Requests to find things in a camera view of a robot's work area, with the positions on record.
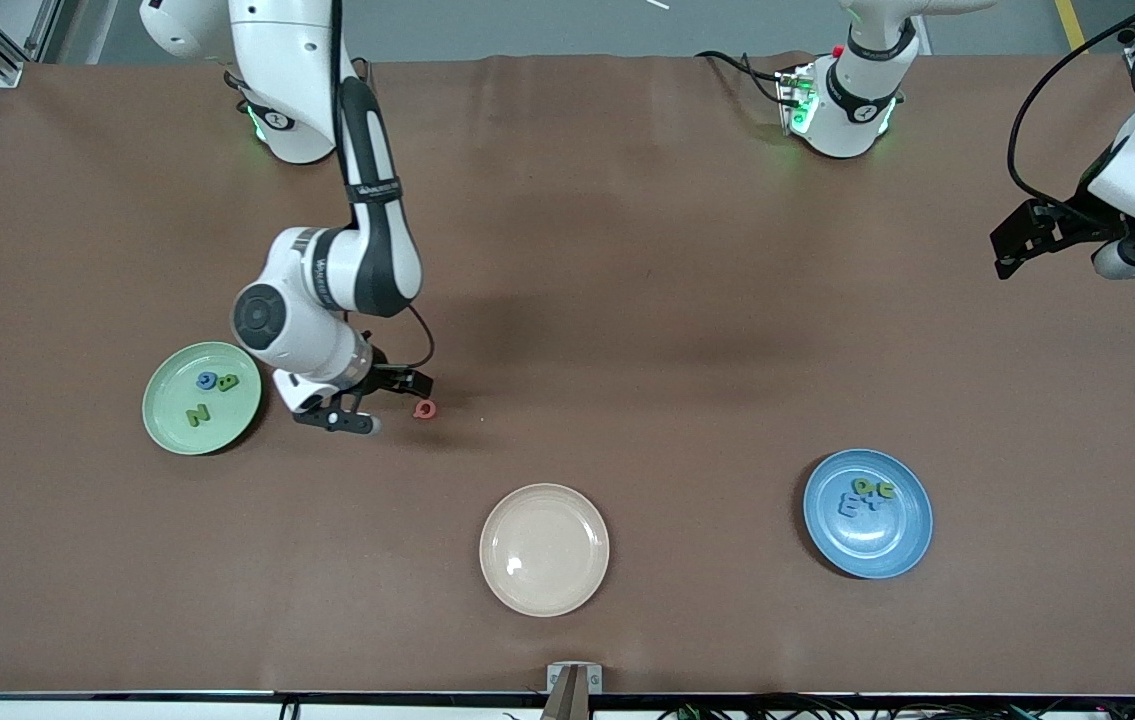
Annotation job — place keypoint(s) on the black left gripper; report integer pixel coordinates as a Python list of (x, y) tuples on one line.
[(1077, 213)]

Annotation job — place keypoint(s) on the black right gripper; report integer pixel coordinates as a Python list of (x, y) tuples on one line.
[(382, 377)]

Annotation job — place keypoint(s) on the brown table cover mat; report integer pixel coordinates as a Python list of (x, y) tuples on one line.
[(677, 300)]

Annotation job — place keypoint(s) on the red foam letter Q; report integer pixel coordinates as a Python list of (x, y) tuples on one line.
[(424, 409)]

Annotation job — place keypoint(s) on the green foam capital letter N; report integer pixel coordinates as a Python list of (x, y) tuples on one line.
[(198, 415)]

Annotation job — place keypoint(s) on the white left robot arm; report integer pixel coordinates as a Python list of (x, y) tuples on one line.
[(852, 100)]

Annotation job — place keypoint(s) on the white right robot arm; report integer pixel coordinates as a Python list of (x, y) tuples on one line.
[(277, 60)]

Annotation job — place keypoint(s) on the blue foam letter m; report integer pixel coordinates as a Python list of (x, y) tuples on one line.
[(847, 506)]

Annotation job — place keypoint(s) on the metal table edge bracket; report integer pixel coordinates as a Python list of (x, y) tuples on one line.
[(574, 690)]

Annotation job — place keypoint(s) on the blue foam letter G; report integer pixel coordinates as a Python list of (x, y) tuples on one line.
[(208, 380)]

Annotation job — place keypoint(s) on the green plastic plate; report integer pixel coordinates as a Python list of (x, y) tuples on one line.
[(177, 385)]

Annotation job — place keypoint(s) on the green foam letter B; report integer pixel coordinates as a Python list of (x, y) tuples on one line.
[(228, 382)]

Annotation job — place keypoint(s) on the blue plastic plate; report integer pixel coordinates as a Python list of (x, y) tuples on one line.
[(867, 550)]

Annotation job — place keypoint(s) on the blue foam letter x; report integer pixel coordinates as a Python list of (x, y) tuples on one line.
[(870, 502)]

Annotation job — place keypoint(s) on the green foam letter p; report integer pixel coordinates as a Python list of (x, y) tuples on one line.
[(864, 486)]

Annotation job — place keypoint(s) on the cream plastic plate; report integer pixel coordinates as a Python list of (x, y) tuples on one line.
[(544, 550)]

